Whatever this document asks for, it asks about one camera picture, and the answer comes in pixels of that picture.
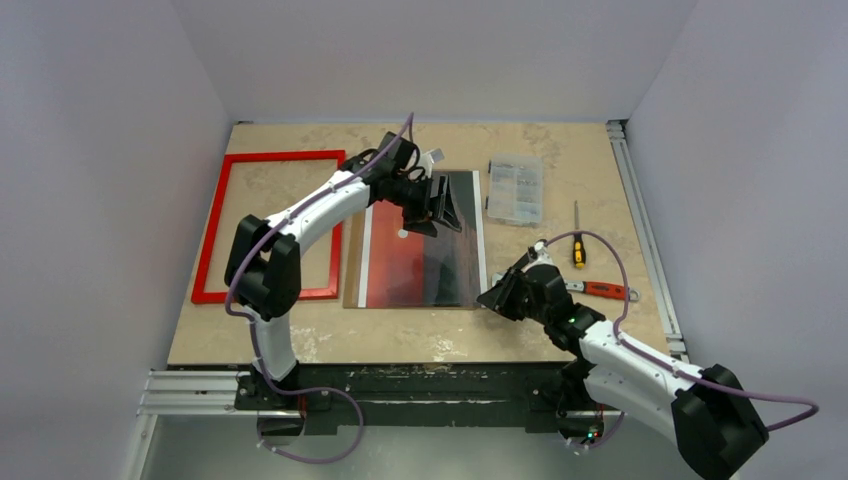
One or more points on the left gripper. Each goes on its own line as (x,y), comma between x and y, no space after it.
(421,220)

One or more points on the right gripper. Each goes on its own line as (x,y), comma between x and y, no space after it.
(515,293)

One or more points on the red sunset photo print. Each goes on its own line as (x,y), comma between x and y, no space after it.
(408,270)

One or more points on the black yellow screwdriver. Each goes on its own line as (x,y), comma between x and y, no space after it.
(579,256)

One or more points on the red picture frame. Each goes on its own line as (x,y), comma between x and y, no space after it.
(198,293)

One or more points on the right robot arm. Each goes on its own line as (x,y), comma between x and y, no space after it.
(714,432)

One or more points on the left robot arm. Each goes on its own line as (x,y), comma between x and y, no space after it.
(263,274)

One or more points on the clear plastic screw box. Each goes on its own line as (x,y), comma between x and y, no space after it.
(515,194)

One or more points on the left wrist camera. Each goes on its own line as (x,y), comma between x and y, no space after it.
(429,158)

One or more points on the brown frame backing board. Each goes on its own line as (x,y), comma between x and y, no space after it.
(354,260)

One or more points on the red handle adjustable wrench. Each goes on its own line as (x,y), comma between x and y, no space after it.
(603,290)

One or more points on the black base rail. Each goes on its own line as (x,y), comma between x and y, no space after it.
(536,397)

